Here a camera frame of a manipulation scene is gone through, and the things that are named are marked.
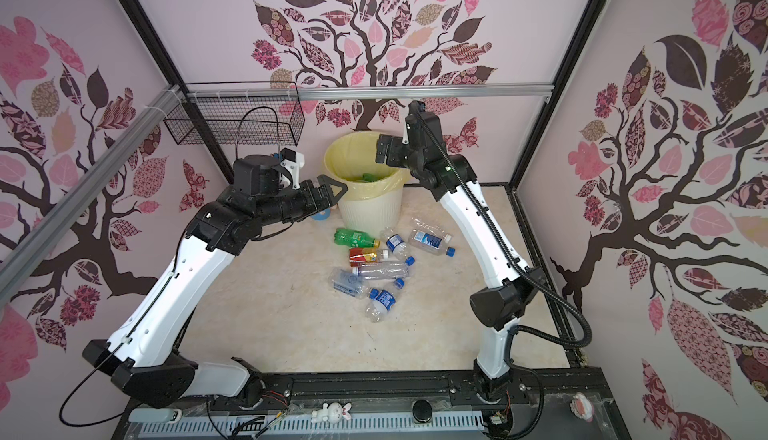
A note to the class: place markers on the aluminium rail left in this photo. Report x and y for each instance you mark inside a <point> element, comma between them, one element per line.
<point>24,259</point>

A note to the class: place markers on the clear bottle right back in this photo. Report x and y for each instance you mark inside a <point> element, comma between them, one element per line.
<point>432,229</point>

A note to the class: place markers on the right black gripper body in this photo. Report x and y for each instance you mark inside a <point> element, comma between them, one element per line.
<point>401,156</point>

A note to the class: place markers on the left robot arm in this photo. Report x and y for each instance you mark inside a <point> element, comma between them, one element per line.
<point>141,357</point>

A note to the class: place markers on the small blue label bottle front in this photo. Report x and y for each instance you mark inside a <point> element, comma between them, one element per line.
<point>382,299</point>

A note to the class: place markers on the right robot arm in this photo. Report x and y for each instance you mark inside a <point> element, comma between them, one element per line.
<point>501,304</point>

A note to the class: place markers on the green bottle near bin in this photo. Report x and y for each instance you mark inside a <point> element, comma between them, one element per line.
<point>355,239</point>

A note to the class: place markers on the aluminium rail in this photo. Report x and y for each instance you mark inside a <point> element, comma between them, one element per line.
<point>24,259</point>
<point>218,92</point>

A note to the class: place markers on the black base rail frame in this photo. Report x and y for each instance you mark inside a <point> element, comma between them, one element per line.
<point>535,405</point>

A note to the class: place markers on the red yellow label bottle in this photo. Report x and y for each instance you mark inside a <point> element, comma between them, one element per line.
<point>359,256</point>

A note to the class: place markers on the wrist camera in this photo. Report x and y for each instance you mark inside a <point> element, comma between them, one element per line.
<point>423,127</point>
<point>256,175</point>

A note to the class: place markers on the clear bottle purple cap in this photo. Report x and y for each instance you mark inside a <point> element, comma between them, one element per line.
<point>384,270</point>

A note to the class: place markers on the clear bottle light blue label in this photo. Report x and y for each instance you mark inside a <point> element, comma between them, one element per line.
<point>349,284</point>

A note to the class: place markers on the aluminium rail back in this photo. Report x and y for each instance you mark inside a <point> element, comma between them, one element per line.
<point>218,92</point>

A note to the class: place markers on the black round knob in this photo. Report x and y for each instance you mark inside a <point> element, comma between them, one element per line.
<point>422,411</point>

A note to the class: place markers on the white vented cable duct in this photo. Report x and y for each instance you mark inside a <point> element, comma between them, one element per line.
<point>302,426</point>

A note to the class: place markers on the white bunny figurine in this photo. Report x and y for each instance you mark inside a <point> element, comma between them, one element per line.
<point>332,413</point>

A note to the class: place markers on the plush doll toy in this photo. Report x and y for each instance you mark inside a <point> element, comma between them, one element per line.
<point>323,215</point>

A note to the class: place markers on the white plastic waste bin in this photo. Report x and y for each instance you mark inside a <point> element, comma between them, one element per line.
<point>372,216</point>

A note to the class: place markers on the yellow plastic bin liner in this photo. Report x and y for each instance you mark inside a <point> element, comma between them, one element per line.
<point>352,155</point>

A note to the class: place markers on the pink white round ornament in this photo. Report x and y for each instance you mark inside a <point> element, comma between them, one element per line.
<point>582,407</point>

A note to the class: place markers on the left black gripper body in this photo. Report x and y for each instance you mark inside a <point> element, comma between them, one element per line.
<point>293,204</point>

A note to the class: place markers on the black wire mesh basket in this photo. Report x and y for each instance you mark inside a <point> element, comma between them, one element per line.
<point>261,122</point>

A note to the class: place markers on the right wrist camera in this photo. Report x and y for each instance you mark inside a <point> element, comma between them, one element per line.
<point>423,127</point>

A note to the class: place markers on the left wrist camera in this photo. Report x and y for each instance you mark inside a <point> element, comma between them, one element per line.
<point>256,175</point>

